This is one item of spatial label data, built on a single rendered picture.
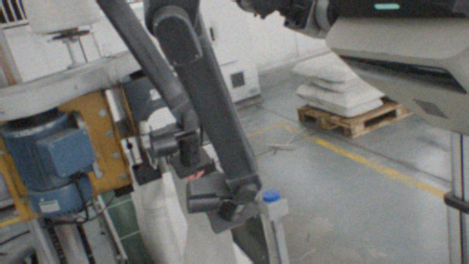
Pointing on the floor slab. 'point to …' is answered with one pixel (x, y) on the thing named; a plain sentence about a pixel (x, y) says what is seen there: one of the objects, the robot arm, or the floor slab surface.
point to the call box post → (279, 241)
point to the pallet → (354, 126)
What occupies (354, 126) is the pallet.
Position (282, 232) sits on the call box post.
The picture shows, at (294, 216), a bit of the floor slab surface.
